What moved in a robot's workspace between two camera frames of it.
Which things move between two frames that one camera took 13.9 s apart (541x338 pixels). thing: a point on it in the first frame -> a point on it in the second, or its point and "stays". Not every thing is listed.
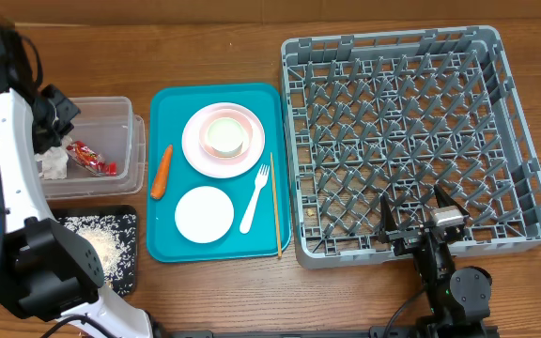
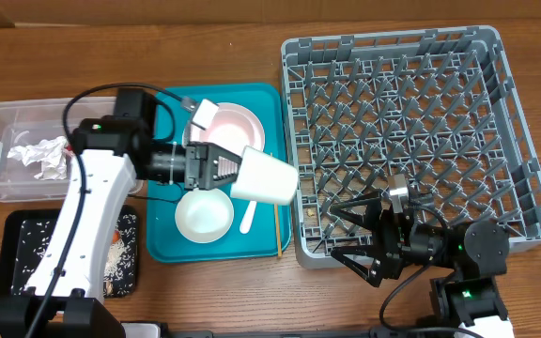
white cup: [225, 136] -> [265, 178]
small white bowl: [204, 214] stays
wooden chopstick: [276, 218] stays
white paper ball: [54, 163] stays
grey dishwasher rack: [397, 115] stays
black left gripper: [71, 112] -> [205, 176]
